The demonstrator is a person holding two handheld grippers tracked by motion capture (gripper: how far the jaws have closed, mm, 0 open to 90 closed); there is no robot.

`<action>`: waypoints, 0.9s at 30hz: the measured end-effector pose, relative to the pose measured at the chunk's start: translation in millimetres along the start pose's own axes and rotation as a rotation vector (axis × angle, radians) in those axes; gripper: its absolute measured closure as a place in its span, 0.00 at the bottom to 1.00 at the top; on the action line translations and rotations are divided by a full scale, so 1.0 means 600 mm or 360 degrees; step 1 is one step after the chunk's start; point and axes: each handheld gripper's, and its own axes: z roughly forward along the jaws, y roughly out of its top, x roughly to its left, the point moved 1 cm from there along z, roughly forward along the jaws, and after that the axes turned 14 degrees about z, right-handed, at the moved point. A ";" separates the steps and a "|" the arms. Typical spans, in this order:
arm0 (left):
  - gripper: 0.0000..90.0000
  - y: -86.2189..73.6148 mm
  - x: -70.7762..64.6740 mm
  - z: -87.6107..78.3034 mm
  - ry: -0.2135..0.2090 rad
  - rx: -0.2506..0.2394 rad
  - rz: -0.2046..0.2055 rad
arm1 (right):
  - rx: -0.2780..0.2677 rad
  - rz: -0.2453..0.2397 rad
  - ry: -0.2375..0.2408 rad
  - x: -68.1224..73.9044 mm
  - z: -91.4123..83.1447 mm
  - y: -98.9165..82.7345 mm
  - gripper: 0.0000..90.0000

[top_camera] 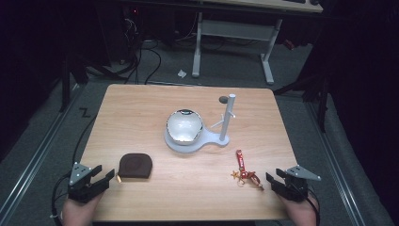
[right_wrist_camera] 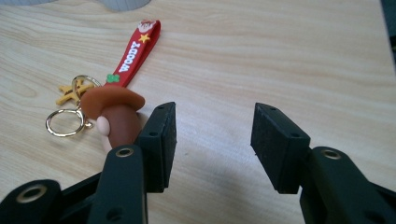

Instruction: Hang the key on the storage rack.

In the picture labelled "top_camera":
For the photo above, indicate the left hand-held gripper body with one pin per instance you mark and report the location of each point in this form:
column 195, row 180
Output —
column 82, row 190

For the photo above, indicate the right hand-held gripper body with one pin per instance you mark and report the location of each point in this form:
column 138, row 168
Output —
column 296, row 188

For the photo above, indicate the brown zip pouch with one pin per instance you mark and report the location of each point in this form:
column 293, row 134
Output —
column 135, row 165

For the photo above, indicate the person's left hand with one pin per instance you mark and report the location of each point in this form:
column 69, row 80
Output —
column 80, row 213

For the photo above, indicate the person's right hand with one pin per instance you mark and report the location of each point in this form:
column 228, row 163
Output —
column 302, row 213

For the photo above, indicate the white stand with pegged pole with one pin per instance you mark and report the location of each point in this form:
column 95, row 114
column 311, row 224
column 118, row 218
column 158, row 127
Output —
column 225, row 119

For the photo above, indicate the black metal stand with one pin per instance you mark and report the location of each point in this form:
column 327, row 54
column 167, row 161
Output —
column 65, row 91
column 323, row 106

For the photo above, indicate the small dark round disc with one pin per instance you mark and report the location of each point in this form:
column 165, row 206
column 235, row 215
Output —
column 223, row 100

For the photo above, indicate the shiny metal bowl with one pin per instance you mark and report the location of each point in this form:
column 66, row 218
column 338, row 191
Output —
column 184, row 127

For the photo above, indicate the crumpled white paper scrap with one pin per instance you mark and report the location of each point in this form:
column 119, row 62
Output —
column 182, row 73

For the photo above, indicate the grey metal floor rail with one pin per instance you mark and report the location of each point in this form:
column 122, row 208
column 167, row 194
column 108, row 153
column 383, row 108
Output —
column 31, row 161
column 334, row 163

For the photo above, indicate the white metal frame desk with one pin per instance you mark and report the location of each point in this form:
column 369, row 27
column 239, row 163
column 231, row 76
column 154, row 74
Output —
column 233, row 31

